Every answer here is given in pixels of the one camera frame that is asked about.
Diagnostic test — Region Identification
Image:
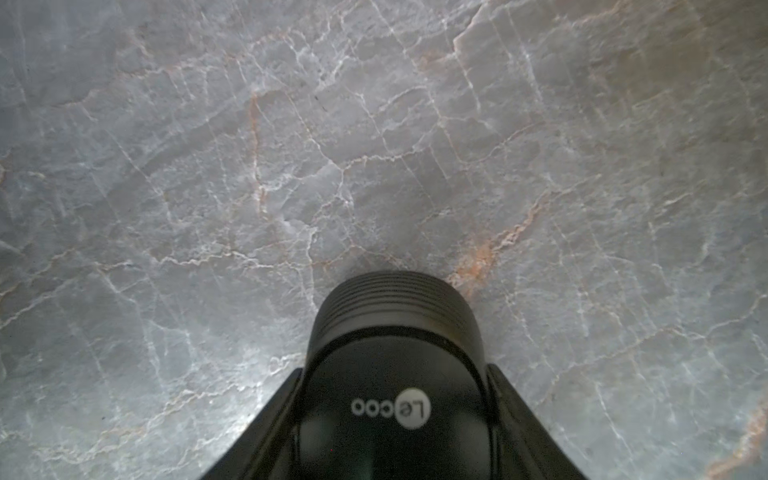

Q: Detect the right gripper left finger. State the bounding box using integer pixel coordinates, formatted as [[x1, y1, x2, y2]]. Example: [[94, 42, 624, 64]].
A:
[[202, 368, 302, 480]]

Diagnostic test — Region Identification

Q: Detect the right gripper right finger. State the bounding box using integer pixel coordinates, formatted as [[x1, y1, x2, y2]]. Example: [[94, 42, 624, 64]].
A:
[[486, 364, 587, 480]]

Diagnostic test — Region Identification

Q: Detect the black computer mouse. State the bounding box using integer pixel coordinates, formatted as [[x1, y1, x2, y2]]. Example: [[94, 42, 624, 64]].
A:
[[297, 271, 494, 479]]

